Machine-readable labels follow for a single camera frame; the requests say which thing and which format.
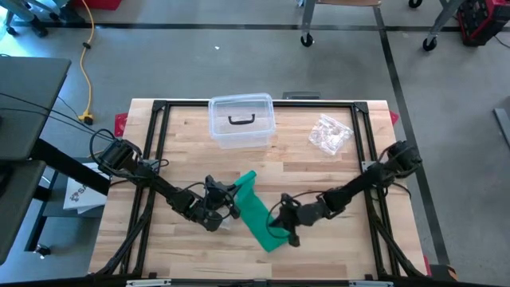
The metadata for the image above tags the grey cart leg with caster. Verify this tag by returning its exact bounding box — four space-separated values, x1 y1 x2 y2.
422 0 465 52
299 0 320 48

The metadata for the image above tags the dark desk top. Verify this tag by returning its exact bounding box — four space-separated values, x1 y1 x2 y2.
0 159 47 266

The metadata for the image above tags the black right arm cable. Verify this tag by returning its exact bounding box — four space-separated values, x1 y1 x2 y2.
265 190 327 240

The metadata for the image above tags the yellow extension cable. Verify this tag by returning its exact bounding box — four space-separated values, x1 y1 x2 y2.
77 0 97 125

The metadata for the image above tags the clear plastic storage box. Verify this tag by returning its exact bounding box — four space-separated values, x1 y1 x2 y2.
208 92 277 151

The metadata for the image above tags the white printed box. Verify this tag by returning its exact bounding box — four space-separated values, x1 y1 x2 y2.
62 161 109 215

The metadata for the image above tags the black storage box handle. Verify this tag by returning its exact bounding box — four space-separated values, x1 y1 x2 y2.
227 113 257 126

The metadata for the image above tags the red plastic tote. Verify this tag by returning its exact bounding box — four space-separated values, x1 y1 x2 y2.
71 0 123 11

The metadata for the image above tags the grey desk top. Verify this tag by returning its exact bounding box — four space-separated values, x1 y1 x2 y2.
0 55 72 161

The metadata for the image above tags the grey metal bar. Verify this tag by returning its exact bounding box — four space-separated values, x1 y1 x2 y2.
492 107 510 149

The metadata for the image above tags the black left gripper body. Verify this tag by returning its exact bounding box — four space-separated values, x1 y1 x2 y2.
193 174 242 233

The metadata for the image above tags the silver edge plate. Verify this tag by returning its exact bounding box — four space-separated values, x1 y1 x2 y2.
126 278 172 287
349 280 394 287

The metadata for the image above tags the teal elastic bandage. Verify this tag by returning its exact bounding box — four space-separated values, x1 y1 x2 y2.
233 170 294 254

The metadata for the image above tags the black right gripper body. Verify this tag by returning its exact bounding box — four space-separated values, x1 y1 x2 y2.
274 193 332 248

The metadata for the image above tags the red and black crate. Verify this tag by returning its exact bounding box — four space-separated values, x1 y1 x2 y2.
456 0 510 47

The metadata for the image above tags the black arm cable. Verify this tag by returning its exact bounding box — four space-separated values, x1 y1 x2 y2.
88 128 117 164
265 190 327 240

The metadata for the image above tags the crumpled clear plastic bag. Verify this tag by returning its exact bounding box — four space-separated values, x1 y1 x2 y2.
308 113 355 157

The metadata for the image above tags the black aluminium table frame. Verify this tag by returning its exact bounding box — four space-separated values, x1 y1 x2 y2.
89 98 430 280

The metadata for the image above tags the thin black desk cable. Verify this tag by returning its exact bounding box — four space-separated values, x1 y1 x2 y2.
0 106 115 140
0 91 116 140

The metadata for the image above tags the clear plastic bag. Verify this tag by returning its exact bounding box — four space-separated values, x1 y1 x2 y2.
308 113 355 157
218 214 237 232

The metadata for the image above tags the dark grey edge bracket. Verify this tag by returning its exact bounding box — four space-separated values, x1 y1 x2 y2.
281 91 322 100

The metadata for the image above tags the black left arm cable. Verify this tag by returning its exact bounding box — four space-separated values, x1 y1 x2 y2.
88 128 117 164

